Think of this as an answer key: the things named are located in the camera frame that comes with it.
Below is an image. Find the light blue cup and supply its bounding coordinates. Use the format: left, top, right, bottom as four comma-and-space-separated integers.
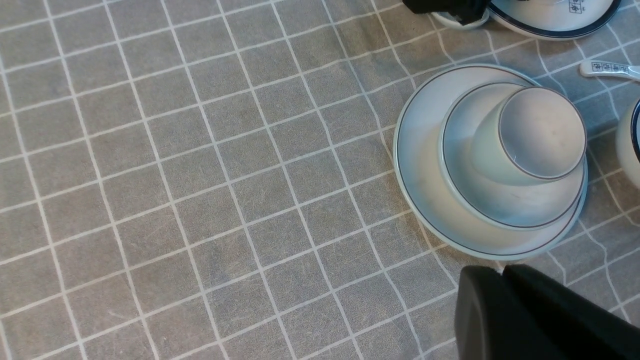
470, 86, 586, 186

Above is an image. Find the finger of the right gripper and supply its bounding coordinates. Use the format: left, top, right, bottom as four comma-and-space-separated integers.
452, 7, 487, 26

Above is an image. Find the white bowl dark rim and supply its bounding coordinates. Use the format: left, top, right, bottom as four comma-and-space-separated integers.
615, 99, 640, 188

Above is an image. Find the grey checked tablecloth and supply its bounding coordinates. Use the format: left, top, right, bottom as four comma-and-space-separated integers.
0, 0, 639, 360

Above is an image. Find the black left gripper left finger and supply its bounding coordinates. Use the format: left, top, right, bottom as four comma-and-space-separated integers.
454, 266, 556, 360

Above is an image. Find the light blue plate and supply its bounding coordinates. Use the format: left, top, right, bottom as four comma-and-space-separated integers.
393, 64, 588, 261

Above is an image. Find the light blue spoon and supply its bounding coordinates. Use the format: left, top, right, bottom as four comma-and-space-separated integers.
431, 9, 490, 31

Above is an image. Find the white plate dark rim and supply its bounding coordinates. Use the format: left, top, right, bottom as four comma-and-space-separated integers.
487, 0, 621, 41

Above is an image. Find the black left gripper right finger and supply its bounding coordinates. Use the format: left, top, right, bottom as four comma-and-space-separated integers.
502, 264, 640, 360

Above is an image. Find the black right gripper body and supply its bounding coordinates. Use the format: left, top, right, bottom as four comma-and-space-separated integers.
402, 0, 491, 16

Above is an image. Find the light blue bowl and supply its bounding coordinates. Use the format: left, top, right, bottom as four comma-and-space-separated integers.
438, 82, 586, 230

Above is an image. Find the white patterned spoon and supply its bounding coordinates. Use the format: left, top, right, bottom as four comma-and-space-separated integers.
578, 60, 640, 82

